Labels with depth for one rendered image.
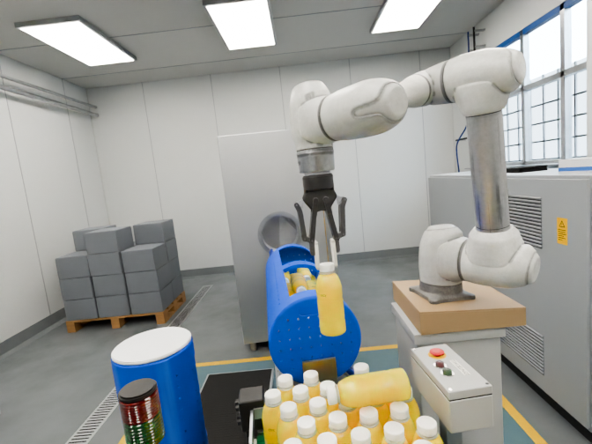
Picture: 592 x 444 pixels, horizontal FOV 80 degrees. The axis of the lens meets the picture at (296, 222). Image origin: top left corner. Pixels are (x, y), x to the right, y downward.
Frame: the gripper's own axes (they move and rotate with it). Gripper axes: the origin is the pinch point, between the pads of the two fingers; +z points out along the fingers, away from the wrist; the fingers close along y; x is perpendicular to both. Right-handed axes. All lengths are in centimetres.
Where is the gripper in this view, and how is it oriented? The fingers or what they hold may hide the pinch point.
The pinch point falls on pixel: (325, 254)
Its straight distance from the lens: 89.9
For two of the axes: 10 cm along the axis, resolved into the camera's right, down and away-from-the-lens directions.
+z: 1.1, 9.9, 1.3
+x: 1.0, 1.2, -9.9
